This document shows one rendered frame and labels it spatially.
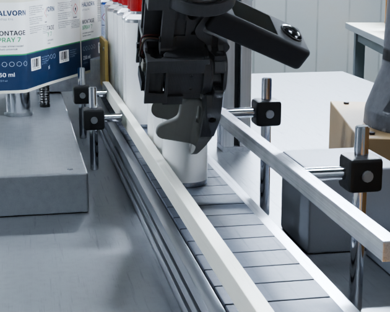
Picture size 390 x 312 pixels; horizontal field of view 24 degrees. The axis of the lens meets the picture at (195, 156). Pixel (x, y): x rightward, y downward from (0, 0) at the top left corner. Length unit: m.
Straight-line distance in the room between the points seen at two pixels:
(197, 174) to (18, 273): 0.23
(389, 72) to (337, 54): 4.68
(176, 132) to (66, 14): 0.70
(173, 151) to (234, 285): 0.39
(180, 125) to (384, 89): 0.33
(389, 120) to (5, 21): 0.63
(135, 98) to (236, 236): 0.54
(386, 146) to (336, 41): 4.72
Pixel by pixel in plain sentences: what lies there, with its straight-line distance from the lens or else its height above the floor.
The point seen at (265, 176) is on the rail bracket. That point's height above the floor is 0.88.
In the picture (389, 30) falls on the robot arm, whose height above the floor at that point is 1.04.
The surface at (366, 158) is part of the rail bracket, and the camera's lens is 0.76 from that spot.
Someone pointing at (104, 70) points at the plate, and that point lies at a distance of 1.60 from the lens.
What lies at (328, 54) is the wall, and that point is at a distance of 5.84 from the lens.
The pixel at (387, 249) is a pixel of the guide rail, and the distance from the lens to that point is 0.58.
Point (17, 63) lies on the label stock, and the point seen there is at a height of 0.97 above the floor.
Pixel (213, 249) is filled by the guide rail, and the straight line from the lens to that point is 0.70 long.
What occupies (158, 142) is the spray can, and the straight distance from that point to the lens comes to 1.09.
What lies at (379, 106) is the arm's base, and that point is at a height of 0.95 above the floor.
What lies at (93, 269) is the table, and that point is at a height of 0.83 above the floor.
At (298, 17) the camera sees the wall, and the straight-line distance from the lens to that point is 5.79.
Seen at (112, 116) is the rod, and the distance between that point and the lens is 1.29.
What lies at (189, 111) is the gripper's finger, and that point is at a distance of 0.92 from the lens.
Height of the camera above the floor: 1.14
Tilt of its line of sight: 13 degrees down
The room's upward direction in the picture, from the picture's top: straight up
